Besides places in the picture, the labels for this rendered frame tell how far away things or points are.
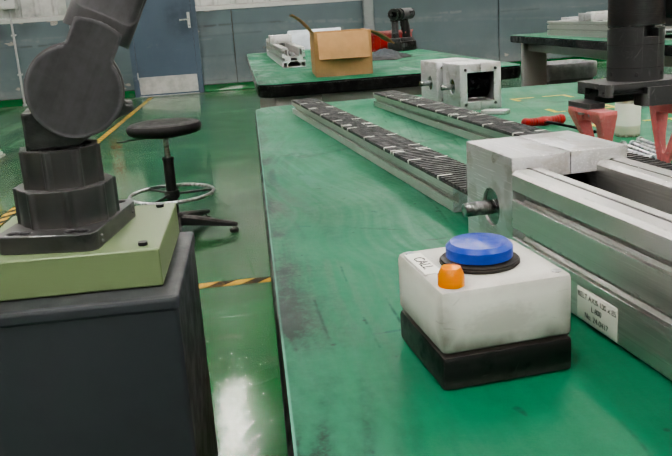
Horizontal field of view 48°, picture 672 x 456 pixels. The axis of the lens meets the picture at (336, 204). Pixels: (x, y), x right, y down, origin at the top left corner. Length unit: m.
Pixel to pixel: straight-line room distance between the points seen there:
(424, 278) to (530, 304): 0.06
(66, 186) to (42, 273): 0.08
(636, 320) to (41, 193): 0.47
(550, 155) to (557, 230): 0.09
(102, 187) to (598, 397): 0.44
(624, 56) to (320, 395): 0.54
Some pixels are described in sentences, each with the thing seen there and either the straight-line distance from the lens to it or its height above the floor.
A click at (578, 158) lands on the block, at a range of 0.62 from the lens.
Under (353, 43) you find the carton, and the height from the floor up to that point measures 0.89.
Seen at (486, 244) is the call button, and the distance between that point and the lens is 0.46.
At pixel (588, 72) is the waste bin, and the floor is 0.48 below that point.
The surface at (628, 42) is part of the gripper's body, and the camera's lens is 0.85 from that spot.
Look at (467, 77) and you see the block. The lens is 1.61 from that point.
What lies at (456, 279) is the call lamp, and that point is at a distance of 0.42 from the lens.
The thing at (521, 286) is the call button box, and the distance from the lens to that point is 0.44.
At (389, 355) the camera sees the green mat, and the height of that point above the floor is 0.78.
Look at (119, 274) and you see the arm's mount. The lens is 0.66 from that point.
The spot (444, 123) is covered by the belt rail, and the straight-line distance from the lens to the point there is 1.36.
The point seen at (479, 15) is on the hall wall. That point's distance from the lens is 11.99.
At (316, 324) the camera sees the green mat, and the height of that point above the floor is 0.78.
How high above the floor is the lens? 0.99
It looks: 14 degrees down
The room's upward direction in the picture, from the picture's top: 4 degrees counter-clockwise
